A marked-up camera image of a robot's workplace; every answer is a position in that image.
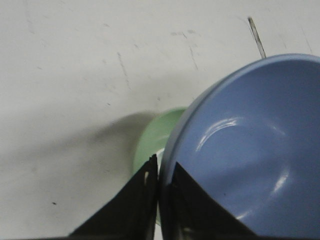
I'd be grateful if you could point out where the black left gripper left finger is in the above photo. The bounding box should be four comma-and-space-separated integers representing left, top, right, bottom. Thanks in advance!
69, 154, 158, 237

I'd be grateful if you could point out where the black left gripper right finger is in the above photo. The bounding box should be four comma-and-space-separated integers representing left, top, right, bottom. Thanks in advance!
162, 163, 258, 238

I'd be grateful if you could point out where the green bowl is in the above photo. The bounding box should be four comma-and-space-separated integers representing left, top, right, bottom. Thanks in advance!
131, 106, 189, 227

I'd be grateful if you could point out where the blue bowl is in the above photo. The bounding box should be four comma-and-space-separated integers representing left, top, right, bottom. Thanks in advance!
159, 53, 320, 240

